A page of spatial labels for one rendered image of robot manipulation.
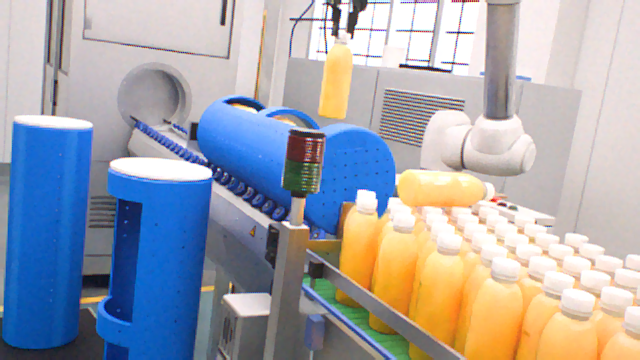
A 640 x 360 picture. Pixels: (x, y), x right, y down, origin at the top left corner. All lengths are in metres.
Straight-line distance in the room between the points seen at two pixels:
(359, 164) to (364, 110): 2.49
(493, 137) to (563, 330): 1.35
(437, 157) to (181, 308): 1.03
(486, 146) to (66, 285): 1.67
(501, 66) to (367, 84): 2.04
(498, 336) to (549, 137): 2.61
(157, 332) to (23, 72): 4.89
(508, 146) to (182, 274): 1.12
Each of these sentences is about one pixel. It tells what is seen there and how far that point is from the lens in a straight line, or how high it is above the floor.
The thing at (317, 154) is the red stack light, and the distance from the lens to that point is 1.01.
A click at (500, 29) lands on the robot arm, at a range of 2.10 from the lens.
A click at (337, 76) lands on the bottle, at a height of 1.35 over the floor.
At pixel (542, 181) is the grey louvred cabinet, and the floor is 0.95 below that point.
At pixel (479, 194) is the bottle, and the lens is 1.36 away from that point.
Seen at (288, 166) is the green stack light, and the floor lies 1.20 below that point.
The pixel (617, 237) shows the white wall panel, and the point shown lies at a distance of 4.43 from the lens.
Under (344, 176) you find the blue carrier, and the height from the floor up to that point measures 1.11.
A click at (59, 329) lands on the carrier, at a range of 2.76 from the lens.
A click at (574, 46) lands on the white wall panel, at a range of 4.61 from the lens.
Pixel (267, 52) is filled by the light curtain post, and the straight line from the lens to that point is 2.99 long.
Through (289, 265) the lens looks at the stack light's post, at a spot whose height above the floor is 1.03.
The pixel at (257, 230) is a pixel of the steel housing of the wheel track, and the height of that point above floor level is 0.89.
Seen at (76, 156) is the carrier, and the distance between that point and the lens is 2.57.
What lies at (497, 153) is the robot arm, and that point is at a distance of 2.18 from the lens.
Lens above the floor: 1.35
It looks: 10 degrees down
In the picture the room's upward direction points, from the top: 8 degrees clockwise
